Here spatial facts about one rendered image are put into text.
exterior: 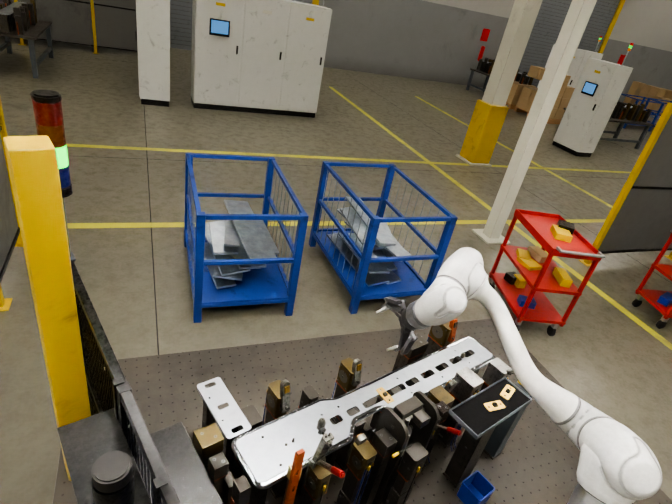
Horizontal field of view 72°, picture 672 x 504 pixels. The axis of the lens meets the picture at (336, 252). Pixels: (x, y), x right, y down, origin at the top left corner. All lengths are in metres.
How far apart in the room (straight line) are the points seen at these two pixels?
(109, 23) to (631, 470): 12.69
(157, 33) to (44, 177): 7.67
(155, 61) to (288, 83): 2.38
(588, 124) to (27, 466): 11.41
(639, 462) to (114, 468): 1.15
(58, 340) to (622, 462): 1.57
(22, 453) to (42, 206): 2.01
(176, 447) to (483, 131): 7.93
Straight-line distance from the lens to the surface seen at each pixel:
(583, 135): 12.11
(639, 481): 1.39
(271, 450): 1.82
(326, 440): 1.60
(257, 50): 9.23
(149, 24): 8.95
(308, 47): 9.47
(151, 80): 9.11
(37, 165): 1.37
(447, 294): 1.32
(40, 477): 3.09
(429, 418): 1.85
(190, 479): 1.72
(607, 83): 11.97
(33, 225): 1.44
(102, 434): 1.34
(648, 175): 6.48
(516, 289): 4.89
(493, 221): 6.15
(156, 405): 2.34
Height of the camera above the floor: 2.47
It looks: 30 degrees down
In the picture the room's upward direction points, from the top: 12 degrees clockwise
